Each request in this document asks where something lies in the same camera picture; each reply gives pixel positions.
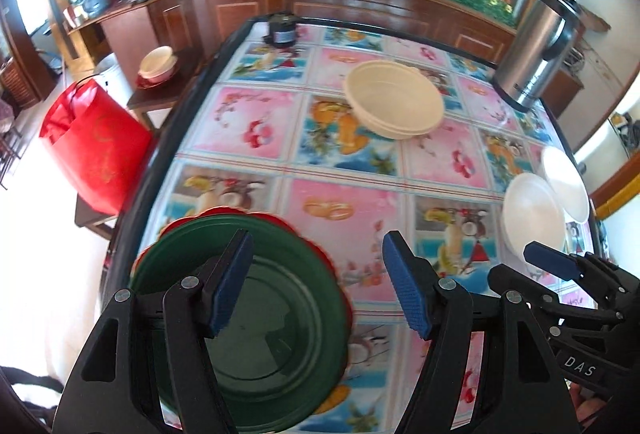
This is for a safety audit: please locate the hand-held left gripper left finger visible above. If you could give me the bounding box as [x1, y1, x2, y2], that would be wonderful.
[52, 229, 256, 434]

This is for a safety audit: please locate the dark wooden side table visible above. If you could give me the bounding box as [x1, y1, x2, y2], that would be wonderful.
[126, 48, 206, 132]

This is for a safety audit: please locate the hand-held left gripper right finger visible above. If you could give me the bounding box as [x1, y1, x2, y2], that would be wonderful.
[382, 230, 576, 434]

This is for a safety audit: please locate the white bucket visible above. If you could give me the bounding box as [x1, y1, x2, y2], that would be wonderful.
[94, 54, 133, 99]

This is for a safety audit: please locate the white paper bowl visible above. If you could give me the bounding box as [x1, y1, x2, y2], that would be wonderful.
[501, 173, 567, 261]

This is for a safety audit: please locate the person's right hand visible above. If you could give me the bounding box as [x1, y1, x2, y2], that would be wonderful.
[570, 384, 608, 434]

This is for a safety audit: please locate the white plate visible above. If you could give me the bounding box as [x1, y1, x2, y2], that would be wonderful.
[541, 146, 592, 223]

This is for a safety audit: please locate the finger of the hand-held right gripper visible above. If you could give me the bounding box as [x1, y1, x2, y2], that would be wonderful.
[523, 241, 601, 282]
[487, 264, 561, 315]

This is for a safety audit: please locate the small red plate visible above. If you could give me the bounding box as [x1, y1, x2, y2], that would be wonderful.
[136, 64, 181, 89]

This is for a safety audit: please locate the cream plastic bowl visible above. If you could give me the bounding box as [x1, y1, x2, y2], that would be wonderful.
[343, 60, 445, 141]

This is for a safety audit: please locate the fruit print tablecloth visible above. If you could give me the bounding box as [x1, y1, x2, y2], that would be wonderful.
[100, 21, 601, 434]

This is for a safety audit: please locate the small cream bowl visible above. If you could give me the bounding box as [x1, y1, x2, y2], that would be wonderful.
[139, 46, 178, 79]

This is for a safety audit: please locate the stainless steel thermos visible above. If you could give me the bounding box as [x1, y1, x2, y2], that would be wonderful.
[492, 0, 583, 113]

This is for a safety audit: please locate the small black jar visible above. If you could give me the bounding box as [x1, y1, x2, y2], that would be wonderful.
[264, 12, 299, 47]

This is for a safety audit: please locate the dark green plastic bowl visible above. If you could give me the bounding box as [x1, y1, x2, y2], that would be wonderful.
[129, 214, 351, 420]

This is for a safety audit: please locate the red gift bag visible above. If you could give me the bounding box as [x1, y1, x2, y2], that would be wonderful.
[39, 76, 153, 216]

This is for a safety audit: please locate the low wooden stool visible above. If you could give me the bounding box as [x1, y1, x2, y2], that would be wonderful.
[74, 194, 121, 242]

